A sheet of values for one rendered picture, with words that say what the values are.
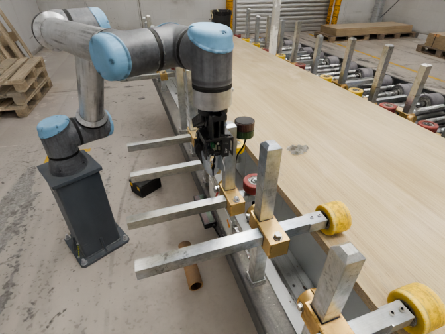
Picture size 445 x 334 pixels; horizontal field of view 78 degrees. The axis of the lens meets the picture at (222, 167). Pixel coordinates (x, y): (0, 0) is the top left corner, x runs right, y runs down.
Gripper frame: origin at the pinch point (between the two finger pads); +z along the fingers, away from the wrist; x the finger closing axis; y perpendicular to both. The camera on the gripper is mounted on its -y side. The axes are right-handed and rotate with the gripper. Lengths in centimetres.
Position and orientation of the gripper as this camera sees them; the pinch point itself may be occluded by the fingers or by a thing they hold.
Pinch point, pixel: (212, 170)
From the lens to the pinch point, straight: 77.9
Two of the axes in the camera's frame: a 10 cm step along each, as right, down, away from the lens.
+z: 0.0, 8.2, 5.7
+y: 3.2, 5.4, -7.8
